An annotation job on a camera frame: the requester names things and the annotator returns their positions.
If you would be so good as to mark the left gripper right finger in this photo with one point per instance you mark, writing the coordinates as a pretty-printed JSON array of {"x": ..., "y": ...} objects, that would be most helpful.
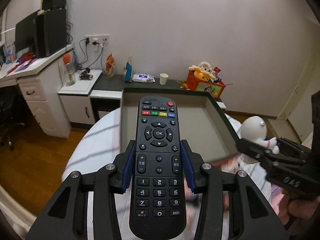
[{"x": 250, "y": 214}]

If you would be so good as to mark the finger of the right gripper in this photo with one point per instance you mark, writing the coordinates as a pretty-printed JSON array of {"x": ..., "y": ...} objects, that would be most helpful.
[
  {"x": 293, "y": 149},
  {"x": 254, "y": 152}
]

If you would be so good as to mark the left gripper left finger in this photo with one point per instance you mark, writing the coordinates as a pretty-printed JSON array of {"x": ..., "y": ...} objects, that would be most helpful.
[{"x": 65, "y": 214}]

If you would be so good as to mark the white round-head figurine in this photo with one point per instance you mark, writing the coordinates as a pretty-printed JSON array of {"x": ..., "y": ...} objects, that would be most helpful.
[{"x": 254, "y": 129}]

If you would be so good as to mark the black TV remote control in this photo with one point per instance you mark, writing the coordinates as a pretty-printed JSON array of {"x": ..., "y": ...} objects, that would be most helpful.
[{"x": 157, "y": 208}]

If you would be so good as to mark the right hand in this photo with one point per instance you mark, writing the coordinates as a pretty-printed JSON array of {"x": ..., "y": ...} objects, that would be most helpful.
[{"x": 298, "y": 208}]

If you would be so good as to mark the pink storage box tray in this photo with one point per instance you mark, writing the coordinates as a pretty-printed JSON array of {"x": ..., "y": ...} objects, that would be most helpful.
[{"x": 201, "y": 121}]

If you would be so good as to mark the white striped quilted tablecloth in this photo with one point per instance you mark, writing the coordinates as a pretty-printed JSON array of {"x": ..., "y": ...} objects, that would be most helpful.
[{"x": 101, "y": 144}]

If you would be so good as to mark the orange toy storage box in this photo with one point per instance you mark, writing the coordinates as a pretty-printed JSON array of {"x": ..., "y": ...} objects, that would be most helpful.
[{"x": 215, "y": 89}]

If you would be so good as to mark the white plush toy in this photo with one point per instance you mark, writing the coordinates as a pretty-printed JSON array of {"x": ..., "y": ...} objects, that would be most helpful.
[{"x": 203, "y": 71}]

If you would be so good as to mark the white low side cabinet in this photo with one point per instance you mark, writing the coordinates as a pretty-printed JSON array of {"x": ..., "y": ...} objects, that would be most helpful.
[{"x": 76, "y": 101}]

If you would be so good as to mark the black office chair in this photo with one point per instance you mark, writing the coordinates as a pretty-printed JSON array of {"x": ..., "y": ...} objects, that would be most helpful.
[{"x": 12, "y": 108}]

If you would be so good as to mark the white paper cup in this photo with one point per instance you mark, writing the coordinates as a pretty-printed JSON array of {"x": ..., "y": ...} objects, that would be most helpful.
[{"x": 163, "y": 79}]

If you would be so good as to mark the white desk with drawers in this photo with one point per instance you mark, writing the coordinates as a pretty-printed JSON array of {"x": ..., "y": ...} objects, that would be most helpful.
[{"x": 39, "y": 84}]

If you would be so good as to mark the wet wipes pack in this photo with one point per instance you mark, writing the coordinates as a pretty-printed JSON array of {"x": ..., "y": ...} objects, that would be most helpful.
[{"x": 143, "y": 78}]

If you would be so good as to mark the orange-cap water bottle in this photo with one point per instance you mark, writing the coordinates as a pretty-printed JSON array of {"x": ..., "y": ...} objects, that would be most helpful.
[{"x": 69, "y": 69}]

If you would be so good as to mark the blue white snack bag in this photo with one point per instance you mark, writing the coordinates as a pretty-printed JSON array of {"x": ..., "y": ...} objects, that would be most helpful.
[{"x": 127, "y": 71}]

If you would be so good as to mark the orange snack bag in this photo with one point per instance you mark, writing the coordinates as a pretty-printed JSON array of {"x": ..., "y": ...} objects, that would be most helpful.
[{"x": 110, "y": 66}]

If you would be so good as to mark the black computer tower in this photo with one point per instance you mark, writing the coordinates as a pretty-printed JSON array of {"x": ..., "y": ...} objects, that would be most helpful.
[{"x": 51, "y": 33}]

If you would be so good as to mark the black computer monitor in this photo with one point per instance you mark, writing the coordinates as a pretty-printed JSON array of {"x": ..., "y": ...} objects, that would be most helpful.
[{"x": 25, "y": 33}]

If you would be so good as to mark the wall power outlet strip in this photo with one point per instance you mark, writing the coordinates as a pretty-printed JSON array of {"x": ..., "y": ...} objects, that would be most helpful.
[{"x": 102, "y": 39}]

